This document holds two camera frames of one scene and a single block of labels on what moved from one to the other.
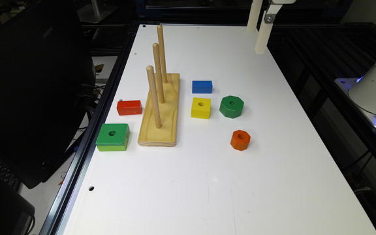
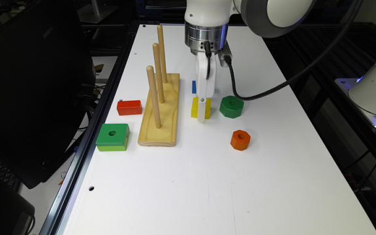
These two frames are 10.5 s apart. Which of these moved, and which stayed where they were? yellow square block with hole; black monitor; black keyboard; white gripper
Moved: white gripper
Stayed: black monitor; yellow square block with hole; black keyboard
